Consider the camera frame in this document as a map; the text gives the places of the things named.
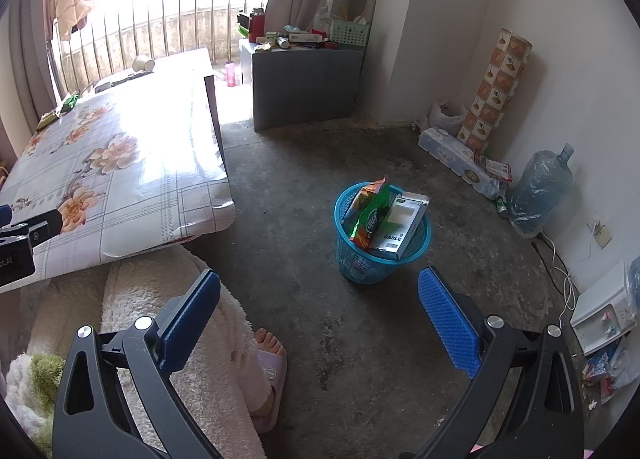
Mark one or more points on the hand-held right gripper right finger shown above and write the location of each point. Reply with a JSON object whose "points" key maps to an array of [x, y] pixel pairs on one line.
{"points": [[447, 319]]}

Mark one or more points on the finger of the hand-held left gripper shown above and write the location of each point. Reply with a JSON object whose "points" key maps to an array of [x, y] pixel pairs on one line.
{"points": [[35, 230], [4, 216]]}

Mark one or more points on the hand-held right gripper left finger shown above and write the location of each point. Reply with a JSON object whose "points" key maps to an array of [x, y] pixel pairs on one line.
{"points": [[192, 314]]}

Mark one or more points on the blue plastic wastebasket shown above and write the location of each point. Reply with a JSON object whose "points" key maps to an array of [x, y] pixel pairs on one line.
{"points": [[370, 264]]}

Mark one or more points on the glossy green snack bag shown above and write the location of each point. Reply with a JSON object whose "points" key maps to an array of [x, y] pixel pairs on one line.
{"points": [[372, 224]]}

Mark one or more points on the cream fleece robe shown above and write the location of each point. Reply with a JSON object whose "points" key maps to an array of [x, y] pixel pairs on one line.
{"points": [[210, 389]]}

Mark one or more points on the person's foot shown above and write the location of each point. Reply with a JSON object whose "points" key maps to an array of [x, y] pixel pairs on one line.
{"points": [[267, 341]]}

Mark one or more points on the pink slipper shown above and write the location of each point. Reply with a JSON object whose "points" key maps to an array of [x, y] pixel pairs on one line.
{"points": [[272, 374]]}

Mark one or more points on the beige packet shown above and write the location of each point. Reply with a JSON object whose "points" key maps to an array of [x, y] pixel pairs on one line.
{"points": [[48, 121]]}

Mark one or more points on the small green bottle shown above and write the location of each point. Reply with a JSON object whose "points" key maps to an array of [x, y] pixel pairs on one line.
{"points": [[501, 205]]}

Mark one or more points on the small green packet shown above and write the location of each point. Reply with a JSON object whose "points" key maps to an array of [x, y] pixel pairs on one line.
{"points": [[70, 103]]}

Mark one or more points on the orange snack bag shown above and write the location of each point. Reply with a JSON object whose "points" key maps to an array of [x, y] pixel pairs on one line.
{"points": [[357, 199]]}

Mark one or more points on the blue water jug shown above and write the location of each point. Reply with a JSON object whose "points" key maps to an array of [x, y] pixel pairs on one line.
{"points": [[537, 189]]}

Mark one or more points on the white water dispenser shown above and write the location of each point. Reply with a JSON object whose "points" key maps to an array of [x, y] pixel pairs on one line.
{"points": [[605, 304]]}

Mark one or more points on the red white paper packet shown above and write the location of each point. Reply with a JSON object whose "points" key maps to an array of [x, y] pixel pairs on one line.
{"points": [[495, 168]]}

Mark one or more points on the toilet paper pack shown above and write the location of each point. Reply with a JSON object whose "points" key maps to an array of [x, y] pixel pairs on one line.
{"points": [[455, 159]]}

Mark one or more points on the blue printed plastic bag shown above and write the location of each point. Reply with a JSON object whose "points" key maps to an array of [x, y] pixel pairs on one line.
{"points": [[607, 369]]}

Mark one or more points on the paper cup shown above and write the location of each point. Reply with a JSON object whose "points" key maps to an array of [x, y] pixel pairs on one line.
{"points": [[142, 64]]}

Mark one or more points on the white plastic bag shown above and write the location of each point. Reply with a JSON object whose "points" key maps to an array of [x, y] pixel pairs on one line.
{"points": [[447, 116]]}

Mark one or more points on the rolled tile-patterned mat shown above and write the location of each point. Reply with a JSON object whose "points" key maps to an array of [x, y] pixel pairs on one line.
{"points": [[495, 89]]}

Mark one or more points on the pink water bottle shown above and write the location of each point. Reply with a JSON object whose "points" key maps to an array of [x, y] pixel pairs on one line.
{"points": [[230, 75]]}

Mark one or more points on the grey cabinet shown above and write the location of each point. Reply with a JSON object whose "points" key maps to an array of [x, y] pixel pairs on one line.
{"points": [[305, 89]]}

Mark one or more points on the metal window railing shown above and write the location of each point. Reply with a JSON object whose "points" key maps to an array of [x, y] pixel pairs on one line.
{"points": [[200, 14]]}

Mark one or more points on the small silver can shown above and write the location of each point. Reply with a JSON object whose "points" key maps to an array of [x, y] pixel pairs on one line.
{"points": [[283, 42]]}

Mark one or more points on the red thermos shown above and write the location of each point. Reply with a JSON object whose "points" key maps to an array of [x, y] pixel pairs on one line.
{"points": [[256, 29]]}

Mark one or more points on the green plastic storage basket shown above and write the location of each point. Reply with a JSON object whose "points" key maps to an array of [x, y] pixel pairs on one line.
{"points": [[350, 34]]}

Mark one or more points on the wall power socket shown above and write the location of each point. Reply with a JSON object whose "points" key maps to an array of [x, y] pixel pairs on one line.
{"points": [[605, 236]]}

